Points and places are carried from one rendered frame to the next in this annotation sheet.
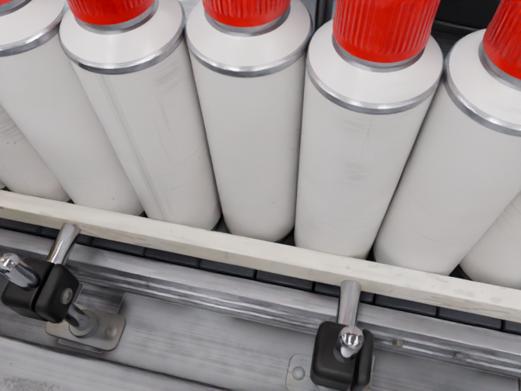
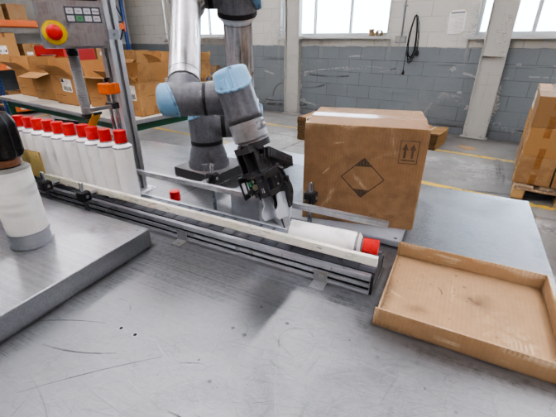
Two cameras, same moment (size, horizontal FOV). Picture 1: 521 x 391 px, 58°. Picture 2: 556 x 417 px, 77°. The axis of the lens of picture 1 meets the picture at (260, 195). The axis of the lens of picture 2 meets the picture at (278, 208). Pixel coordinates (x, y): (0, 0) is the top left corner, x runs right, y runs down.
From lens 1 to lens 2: 1.07 m
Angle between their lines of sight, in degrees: 34
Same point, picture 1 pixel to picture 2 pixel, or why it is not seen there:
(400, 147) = (94, 154)
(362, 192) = (93, 164)
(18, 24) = (58, 136)
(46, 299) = (44, 182)
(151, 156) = (70, 159)
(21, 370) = not seen: hidden behind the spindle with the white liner
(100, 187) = (65, 171)
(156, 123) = (70, 151)
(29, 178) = (56, 172)
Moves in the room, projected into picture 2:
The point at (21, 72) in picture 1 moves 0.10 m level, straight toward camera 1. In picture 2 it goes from (56, 142) to (50, 151)
